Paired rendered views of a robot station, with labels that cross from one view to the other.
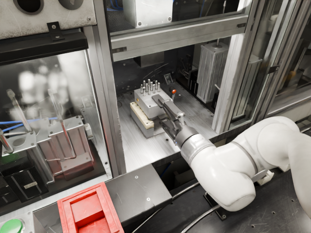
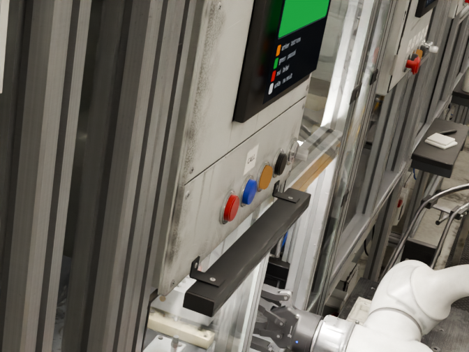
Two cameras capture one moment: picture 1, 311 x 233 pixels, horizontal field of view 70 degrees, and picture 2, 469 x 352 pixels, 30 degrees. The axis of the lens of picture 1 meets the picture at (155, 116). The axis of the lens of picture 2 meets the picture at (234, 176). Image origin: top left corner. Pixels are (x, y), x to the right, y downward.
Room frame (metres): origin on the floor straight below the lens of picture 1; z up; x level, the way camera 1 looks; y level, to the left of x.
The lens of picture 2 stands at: (-0.36, 0.99, 1.81)
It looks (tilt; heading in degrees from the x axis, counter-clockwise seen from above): 21 degrees down; 315
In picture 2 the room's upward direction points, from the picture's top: 11 degrees clockwise
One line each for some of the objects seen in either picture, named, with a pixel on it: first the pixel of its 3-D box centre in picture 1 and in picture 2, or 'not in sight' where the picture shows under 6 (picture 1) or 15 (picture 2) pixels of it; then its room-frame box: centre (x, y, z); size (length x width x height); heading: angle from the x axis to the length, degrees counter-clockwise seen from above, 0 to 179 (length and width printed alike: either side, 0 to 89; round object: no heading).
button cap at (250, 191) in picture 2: not in sight; (245, 191); (0.30, 0.29, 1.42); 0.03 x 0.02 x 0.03; 118
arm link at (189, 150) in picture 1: (197, 150); (331, 342); (0.42, -0.12, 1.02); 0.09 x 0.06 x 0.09; 118
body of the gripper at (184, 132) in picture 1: (183, 134); (292, 328); (0.49, -0.09, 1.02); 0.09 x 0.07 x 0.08; 28
